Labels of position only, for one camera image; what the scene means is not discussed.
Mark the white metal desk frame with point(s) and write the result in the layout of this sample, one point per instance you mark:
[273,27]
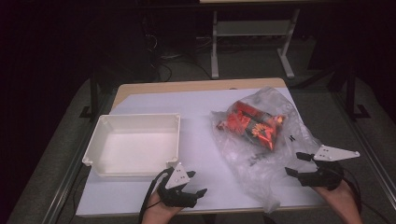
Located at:
[214,46]

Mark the person's right hand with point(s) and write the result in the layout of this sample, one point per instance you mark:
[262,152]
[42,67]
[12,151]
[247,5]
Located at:
[342,199]

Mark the person's left hand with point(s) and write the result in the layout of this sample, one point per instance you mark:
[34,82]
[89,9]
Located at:
[158,211]

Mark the red chip bag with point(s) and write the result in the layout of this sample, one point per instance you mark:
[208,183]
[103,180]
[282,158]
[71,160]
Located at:
[249,124]

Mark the white plastic bin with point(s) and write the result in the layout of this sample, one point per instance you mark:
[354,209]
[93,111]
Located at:
[134,149]

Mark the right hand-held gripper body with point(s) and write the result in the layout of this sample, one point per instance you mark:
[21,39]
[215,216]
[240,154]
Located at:
[327,175]

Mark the black metal stand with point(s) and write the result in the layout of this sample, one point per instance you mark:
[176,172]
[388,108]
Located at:
[94,93]
[350,93]

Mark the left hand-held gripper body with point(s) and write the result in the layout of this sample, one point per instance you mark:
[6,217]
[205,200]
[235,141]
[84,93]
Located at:
[177,179]

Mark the clear plastic bag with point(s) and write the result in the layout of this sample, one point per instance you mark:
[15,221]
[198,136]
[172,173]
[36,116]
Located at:
[264,174]

